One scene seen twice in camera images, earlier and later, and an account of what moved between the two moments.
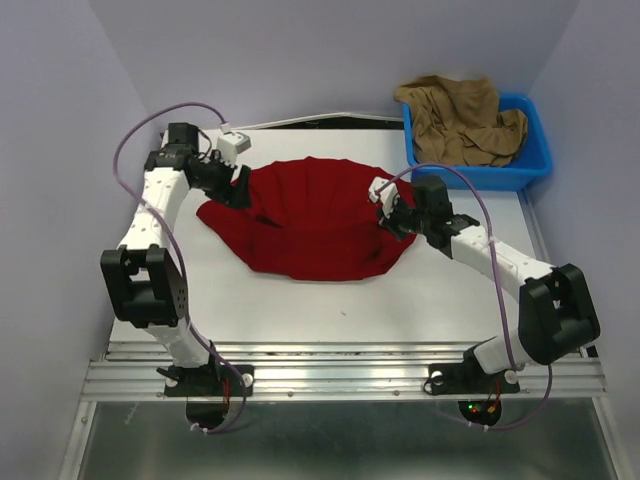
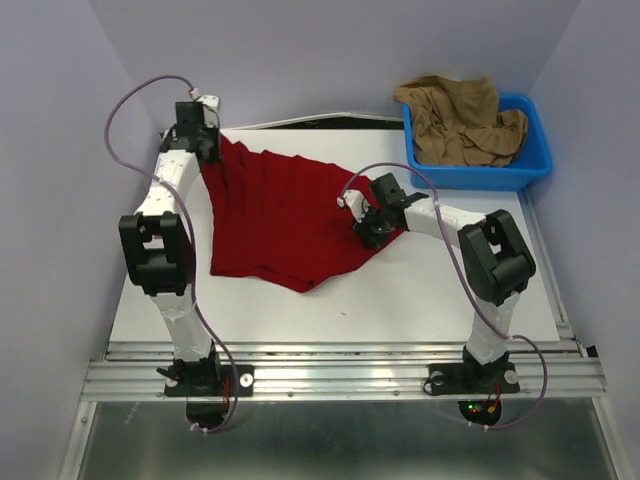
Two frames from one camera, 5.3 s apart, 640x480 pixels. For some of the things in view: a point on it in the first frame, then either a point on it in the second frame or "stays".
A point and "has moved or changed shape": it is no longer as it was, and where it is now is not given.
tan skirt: (459, 122) stays
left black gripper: (237, 196) → (215, 133)
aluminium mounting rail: (336, 371) stays
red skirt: (308, 218) has moved or changed shape
